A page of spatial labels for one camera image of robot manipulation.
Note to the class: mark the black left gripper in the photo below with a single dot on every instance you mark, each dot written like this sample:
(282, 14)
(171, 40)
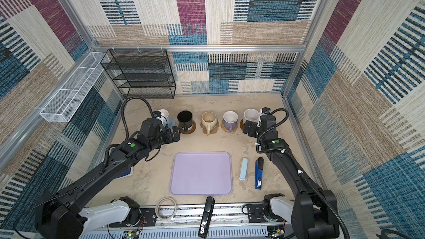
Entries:
(170, 139)

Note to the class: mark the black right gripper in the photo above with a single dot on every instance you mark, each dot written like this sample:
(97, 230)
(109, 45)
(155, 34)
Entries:
(253, 126)

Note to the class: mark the white mug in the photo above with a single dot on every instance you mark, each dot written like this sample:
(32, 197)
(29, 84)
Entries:
(251, 115)

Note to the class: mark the blue woven round coaster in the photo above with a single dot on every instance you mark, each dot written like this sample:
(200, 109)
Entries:
(171, 123)

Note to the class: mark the light blue mug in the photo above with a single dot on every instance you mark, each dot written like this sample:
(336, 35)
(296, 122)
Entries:
(167, 120)

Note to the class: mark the white mug lilac handle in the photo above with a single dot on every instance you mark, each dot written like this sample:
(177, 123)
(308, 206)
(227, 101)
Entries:
(230, 120)

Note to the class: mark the black mug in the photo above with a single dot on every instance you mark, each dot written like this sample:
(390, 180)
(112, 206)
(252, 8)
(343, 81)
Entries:
(185, 118)

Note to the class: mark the woven rattan round coaster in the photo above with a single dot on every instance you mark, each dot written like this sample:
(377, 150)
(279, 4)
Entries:
(226, 130)

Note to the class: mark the brown paw shaped coaster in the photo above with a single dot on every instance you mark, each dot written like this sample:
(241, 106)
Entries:
(210, 128)

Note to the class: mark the beige ceramic mug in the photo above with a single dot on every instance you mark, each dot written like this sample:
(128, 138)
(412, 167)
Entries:
(209, 117)

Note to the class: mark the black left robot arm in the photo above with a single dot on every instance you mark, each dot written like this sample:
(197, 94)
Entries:
(59, 215)

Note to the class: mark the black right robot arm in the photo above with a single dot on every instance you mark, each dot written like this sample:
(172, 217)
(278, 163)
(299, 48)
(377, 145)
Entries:
(314, 212)

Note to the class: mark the blue stapler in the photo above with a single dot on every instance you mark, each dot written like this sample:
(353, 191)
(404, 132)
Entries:
(258, 173)

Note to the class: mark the light blue oblong case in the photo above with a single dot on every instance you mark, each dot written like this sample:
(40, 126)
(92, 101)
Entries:
(243, 169)

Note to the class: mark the lilac plastic tray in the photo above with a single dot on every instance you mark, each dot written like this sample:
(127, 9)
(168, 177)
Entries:
(201, 173)

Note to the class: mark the dark blue book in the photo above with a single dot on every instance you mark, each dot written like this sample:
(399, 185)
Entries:
(127, 173)

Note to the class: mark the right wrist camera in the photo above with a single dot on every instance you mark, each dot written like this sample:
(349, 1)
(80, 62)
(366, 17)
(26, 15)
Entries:
(265, 115)

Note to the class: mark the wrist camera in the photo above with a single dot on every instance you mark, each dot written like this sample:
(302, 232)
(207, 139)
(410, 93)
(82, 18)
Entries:
(162, 115)
(265, 115)

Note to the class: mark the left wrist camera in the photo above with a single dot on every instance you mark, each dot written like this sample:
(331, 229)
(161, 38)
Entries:
(162, 115)

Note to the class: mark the black wire mesh shelf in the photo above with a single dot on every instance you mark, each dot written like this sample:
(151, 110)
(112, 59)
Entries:
(140, 72)

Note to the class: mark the white wire mesh basket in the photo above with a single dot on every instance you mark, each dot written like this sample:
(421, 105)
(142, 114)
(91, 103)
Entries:
(66, 101)

